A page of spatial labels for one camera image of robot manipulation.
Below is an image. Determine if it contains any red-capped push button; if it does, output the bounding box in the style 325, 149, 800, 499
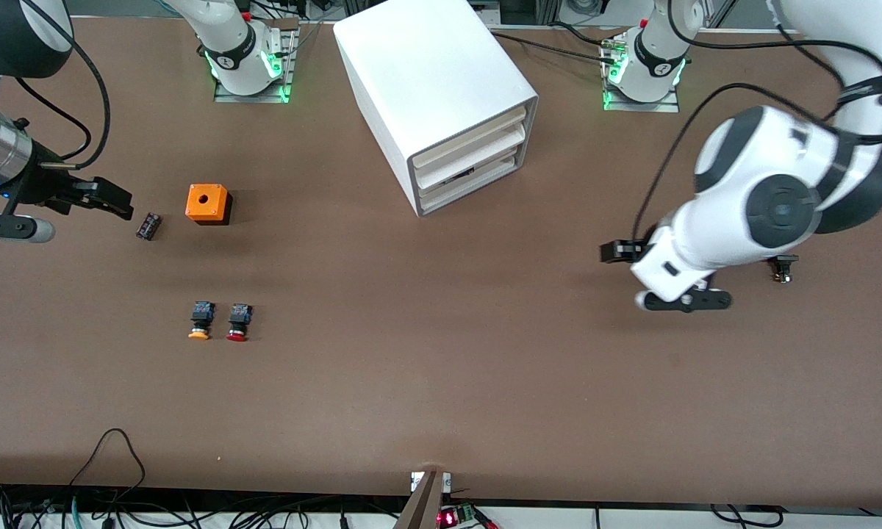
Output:
226, 302, 254, 342

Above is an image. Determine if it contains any black cable on table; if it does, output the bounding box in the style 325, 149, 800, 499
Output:
489, 31, 618, 67

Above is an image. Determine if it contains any white rectangular bin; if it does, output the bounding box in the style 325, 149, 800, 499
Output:
415, 123, 525, 190

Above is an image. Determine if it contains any small black switch part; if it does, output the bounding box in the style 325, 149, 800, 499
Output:
768, 254, 800, 284

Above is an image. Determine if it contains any orange-capped push button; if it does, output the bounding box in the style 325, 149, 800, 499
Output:
188, 301, 216, 342

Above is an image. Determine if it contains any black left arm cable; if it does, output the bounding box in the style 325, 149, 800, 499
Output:
632, 0, 882, 243

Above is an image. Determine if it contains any black looped cable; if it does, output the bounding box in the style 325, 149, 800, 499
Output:
68, 428, 148, 508

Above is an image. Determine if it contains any orange box with hole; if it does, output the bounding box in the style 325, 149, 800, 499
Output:
185, 184, 232, 226

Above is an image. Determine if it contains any circuit module with red light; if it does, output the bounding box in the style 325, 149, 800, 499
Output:
439, 503, 480, 528

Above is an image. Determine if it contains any black floor cable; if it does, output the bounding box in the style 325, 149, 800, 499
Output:
709, 503, 787, 528

